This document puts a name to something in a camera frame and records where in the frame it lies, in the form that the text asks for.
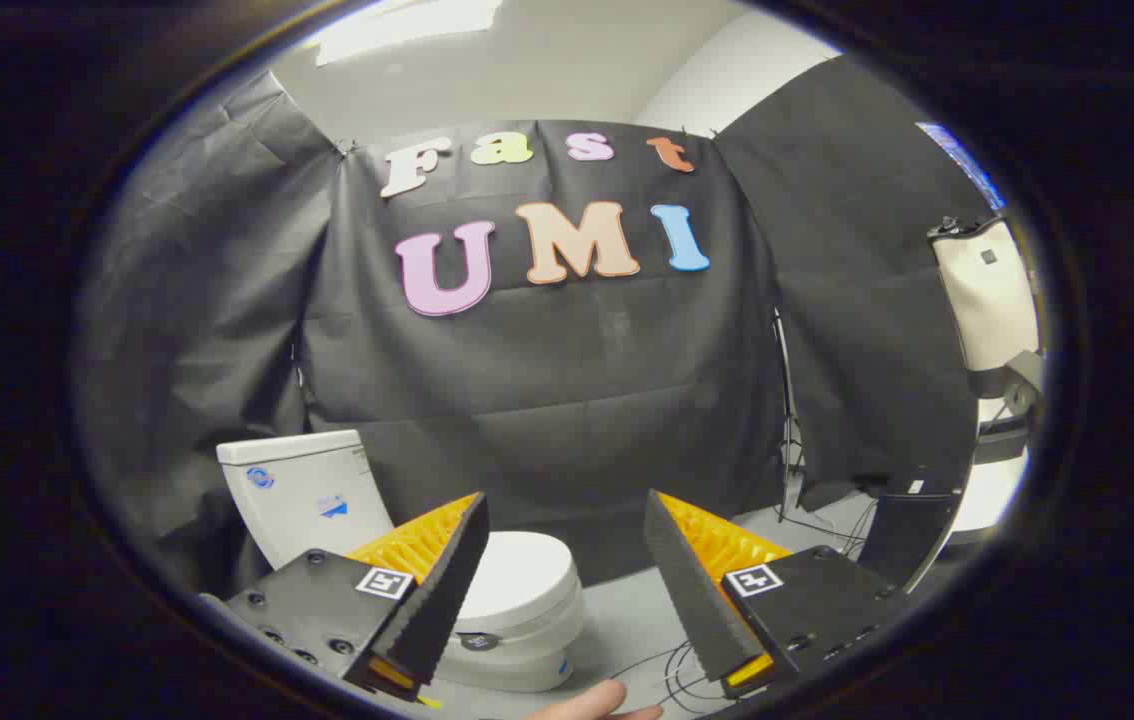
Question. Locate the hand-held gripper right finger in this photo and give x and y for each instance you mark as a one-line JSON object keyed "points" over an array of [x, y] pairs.
{"points": [[687, 590]]}

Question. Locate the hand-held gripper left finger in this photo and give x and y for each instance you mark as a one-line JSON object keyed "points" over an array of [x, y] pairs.
{"points": [[447, 590]]}

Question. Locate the white toilet lid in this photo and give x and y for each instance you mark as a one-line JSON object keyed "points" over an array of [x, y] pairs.
{"points": [[522, 570]]}

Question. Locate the white ceramic toilet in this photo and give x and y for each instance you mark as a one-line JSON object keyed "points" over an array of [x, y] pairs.
{"points": [[307, 490]]}

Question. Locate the thin metal stand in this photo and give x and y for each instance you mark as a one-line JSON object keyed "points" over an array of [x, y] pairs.
{"points": [[785, 400]]}

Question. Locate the black box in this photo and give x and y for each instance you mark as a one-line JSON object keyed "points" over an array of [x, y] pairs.
{"points": [[912, 535]]}

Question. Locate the black backdrop cloth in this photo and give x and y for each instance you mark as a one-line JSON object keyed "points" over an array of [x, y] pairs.
{"points": [[567, 380]]}

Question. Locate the white fabric bag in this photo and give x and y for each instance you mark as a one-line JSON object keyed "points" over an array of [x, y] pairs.
{"points": [[987, 295]]}

